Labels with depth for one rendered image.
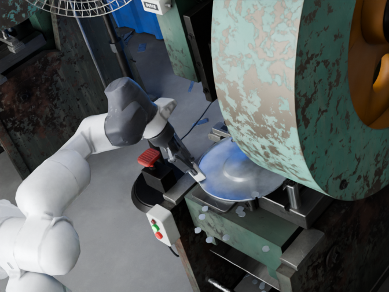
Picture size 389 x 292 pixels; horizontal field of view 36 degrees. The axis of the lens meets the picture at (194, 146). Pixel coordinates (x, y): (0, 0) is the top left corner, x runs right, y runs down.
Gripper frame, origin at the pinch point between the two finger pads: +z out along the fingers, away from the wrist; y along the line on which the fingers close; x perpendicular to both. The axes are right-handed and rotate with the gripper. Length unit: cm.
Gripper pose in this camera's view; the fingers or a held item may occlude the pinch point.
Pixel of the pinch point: (195, 171)
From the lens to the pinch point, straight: 174.3
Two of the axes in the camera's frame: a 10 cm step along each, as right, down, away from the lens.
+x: 8.4, -4.5, -3.0
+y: 0.8, 6.4, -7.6
